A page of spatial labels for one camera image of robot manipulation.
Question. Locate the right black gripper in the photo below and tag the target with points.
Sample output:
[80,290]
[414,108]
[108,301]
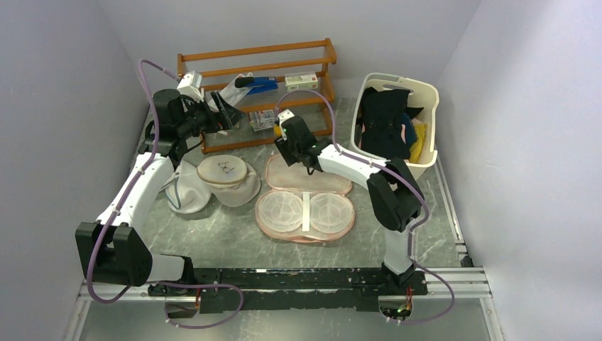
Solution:
[283,145]

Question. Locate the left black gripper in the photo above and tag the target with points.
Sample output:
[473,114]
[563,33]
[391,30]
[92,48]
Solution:
[215,121]

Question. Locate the floral mesh laundry bag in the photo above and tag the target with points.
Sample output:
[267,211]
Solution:
[304,208]

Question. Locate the black bra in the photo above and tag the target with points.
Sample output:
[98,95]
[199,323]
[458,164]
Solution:
[381,116]

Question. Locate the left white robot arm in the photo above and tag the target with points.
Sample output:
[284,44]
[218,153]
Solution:
[110,249]

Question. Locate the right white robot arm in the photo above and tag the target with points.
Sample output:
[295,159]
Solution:
[397,201]

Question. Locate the beige round laundry bag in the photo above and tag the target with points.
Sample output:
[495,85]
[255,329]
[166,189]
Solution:
[232,180]

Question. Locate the cream laundry basket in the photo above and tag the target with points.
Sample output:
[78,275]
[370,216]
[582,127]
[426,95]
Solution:
[422,95]

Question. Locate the clear plastic packet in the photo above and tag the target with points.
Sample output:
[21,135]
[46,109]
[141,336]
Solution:
[233,94]

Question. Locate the highlighter marker pack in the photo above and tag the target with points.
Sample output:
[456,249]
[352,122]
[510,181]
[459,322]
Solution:
[261,120]

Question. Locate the blue stapler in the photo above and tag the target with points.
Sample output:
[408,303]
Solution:
[255,85]

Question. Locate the white green box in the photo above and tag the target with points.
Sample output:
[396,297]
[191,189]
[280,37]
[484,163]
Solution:
[301,81]

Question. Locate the wooden shelf rack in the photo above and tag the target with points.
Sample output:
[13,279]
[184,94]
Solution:
[219,68]

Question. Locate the dark teal cloth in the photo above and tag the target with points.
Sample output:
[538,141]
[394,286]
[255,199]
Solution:
[408,134]

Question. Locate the yellow cloth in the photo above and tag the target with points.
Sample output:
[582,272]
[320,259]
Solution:
[416,147]

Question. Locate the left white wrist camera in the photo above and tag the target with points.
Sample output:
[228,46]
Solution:
[191,85]

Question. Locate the aluminium frame rail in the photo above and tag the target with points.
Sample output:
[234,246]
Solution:
[458,306]

